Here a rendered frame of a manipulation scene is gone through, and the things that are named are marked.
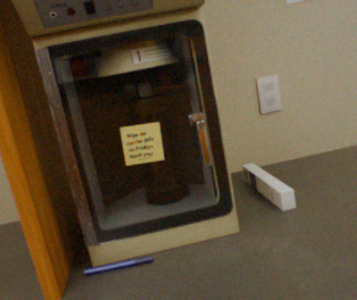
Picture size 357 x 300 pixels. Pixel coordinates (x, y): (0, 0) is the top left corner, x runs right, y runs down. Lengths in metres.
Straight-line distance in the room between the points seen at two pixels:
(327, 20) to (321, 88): 0.22
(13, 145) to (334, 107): 1.01
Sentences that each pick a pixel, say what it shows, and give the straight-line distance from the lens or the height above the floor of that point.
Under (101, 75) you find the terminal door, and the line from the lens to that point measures 0.73.
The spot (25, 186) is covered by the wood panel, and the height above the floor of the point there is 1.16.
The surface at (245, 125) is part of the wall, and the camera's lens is 1.24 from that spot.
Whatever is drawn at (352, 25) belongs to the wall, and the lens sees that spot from 1.38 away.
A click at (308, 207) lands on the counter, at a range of 0.93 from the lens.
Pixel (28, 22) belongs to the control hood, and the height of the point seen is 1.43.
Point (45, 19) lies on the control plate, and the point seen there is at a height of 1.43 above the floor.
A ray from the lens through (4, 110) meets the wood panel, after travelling 0.68.
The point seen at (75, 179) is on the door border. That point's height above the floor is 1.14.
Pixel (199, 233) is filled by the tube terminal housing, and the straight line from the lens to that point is 0.83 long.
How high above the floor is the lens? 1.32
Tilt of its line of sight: 13 degrees down
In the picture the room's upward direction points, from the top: 11 degrees counter-clockwise
